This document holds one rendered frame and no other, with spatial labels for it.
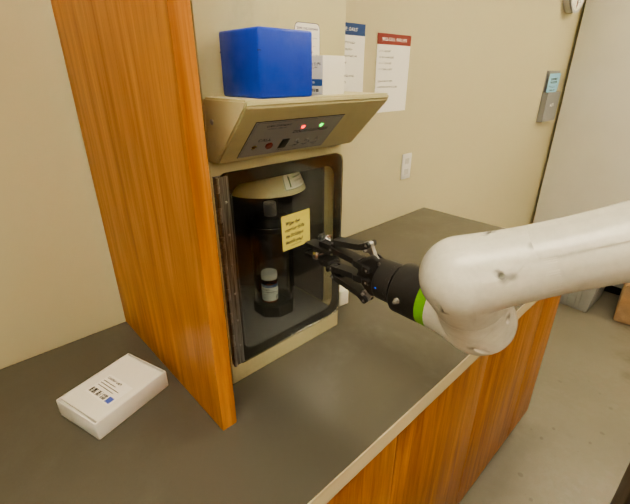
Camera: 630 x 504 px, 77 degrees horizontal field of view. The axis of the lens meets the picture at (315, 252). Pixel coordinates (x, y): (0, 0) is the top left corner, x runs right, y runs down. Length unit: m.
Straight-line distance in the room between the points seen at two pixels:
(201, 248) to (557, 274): 0.46
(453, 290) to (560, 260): 0.12
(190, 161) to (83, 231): 0.57
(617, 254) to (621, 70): 3.02
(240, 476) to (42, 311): 0.64
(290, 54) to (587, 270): 0.47
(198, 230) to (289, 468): 0.42
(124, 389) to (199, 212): 0.44
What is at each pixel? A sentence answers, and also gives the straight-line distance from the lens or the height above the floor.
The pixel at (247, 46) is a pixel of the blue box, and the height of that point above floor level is 1.58.
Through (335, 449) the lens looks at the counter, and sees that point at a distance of 0.78.
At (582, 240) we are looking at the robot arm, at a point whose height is 1.38.
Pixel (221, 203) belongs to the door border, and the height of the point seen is 1.34.
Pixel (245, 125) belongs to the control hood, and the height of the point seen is 1.47.
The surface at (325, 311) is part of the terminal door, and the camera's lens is 0.98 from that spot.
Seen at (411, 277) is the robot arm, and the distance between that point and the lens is 0.67.
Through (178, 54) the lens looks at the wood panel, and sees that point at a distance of 0.56.
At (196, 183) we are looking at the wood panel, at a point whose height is 1.40.
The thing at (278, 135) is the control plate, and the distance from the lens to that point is 0.67.
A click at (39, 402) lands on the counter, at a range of 1.01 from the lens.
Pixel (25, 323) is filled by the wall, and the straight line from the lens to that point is 1.15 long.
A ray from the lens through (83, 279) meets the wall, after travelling 1.14.
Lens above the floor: 1.54
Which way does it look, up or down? 24 degrees down
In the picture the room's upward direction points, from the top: straight up
